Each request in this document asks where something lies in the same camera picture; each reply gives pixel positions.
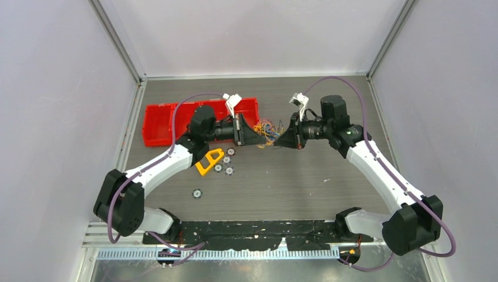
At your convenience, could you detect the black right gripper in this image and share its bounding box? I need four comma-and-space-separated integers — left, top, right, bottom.
276, 110, 333, 149

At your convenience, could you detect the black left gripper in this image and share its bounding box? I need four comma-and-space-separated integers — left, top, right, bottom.
204, 113, 265, 146

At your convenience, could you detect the coloured wire bundle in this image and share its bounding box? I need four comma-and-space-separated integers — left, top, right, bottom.
253, 118, 287, 149

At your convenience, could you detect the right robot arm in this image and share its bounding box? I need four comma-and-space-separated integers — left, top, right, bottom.
274, 93, 443, 256

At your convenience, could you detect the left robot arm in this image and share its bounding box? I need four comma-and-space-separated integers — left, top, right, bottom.
93, 105, 265, 243

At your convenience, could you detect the black 100 poker chip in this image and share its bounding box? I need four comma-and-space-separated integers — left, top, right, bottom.
226, 147, 235, 157

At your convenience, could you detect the red plastic bin far right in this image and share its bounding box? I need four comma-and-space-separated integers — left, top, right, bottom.
234, 98, 260, 127

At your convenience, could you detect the red plastic bin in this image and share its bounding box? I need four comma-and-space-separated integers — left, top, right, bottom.
234, 98, 260, 127
142, 103, 177, 147
200, 99, 231, 120
170, 101, 200, 142

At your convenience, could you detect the blue 10 poker chip upper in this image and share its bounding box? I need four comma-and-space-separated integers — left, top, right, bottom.
223, 156, 231, 165

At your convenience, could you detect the blue 10 poker chip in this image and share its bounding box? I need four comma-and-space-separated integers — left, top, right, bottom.
223, 156, 231, 165
224, 166, 234, 176

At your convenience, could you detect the blue 10 poker chip right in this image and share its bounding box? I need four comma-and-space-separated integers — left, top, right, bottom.
224, 166, 234, 176

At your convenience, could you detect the green 50 poker chip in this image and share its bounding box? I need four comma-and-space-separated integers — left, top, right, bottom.
214, 164, 223, 172

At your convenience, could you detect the red plastic bin far left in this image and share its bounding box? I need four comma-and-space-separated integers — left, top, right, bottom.
142, 103, 177, 147

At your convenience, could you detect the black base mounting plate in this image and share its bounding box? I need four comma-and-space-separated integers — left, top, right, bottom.
139, 219, 374, 251

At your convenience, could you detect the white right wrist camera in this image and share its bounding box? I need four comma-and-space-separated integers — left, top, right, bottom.
289, 93, 309, 120

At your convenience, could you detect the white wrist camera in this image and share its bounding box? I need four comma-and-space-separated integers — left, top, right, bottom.
222, 93, 242, 118
289, 93, 309, 120

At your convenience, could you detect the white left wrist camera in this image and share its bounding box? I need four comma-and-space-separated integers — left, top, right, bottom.
222, 93, 242, 118

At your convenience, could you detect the white slotted cable duct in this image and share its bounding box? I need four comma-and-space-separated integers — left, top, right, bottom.
96, 246, 340, 260

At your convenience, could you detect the aluminium frame rail left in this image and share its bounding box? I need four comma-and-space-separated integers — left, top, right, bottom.
72, 76, 149, 281

